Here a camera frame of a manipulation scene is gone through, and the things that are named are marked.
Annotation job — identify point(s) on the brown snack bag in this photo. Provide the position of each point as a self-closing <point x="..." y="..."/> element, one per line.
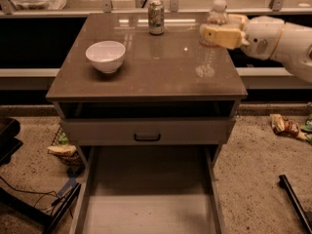
<point x="285" y="127"/>

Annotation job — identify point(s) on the green snack bag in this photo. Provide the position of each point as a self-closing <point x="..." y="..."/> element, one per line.
<point x="307" y="129"/>

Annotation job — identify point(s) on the black bar on floor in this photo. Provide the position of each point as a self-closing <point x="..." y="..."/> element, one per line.
<point x="304" y="216"/>

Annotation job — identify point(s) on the green soda can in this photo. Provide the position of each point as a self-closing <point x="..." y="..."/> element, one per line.
<point x="156" y="11"/>

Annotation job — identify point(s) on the closed drawer with black handle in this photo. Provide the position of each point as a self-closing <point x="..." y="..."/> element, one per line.
<point x="148" y="132"/>

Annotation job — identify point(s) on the grey drawer cabinet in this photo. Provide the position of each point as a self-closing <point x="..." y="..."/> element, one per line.
<point x="167" y="77"/>

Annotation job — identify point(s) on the blue tape on floor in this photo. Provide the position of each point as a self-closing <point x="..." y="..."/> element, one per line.
<point x="69" y="184"/>

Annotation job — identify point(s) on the black base at left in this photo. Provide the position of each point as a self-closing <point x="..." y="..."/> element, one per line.
<point x="9" y="144"/>

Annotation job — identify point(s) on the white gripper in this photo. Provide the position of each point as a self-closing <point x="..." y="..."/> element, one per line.
<point x="262" y="36"/>

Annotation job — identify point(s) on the wire basket with snacks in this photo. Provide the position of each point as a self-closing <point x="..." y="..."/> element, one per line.
<point x="61" y="148"/>

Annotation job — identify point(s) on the black stand leg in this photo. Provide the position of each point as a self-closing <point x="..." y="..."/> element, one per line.
<point x="66" y="203"/>

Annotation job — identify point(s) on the open grey drawer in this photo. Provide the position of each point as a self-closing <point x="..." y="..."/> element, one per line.
<point x="149" y="190"/>

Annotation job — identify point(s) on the white ceramic bowl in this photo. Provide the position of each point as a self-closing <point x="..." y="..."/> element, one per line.
<point x="106" y="56"/>

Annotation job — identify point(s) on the clear plastic water bottle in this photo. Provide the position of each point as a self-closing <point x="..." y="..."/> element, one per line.
<point x="216" y="17"/>

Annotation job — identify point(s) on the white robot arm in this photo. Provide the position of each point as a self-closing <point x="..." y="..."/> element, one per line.
<point x="293" y="49"/>

